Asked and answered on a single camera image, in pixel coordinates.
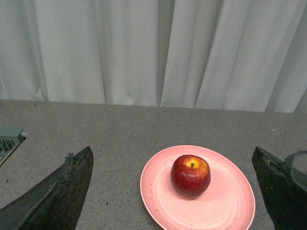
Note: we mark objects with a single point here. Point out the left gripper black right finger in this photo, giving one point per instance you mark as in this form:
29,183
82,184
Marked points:
284,189

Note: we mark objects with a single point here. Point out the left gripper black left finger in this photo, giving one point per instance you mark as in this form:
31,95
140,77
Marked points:
56,202

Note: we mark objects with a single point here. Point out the red yellow apple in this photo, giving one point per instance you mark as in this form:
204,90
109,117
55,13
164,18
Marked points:
190,176

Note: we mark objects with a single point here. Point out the pink round plate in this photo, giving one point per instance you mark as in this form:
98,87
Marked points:
227,204

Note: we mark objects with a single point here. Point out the grey-green slotted rack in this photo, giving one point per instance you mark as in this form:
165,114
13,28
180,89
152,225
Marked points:
10,139

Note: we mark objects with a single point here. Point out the white pleated curtain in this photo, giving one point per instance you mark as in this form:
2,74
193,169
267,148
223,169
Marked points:
247,55

